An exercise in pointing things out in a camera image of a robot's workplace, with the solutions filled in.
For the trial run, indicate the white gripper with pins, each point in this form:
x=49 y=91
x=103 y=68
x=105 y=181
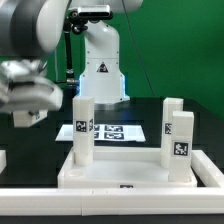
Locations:
x=24 y=87

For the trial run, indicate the white desk top tray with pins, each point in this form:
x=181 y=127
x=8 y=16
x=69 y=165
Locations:
x=119 y=167

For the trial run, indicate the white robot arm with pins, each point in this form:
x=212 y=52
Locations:
x=30 y=30

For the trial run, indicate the white left fence block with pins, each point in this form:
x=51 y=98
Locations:
x=3 y=162

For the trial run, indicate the fiducial marker sheet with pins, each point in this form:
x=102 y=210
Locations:
x=106 y=132

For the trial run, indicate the white front fence bar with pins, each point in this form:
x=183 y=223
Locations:
x=25 y=202

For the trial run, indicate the white fence bar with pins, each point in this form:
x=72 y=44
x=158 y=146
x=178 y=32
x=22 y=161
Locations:
x=25 y=202
x=206 y=170

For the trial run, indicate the white right fence bar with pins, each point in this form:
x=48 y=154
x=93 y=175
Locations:
x=206 y=170

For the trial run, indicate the black camera on mount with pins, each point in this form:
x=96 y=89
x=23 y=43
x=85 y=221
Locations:
x=94 y=12

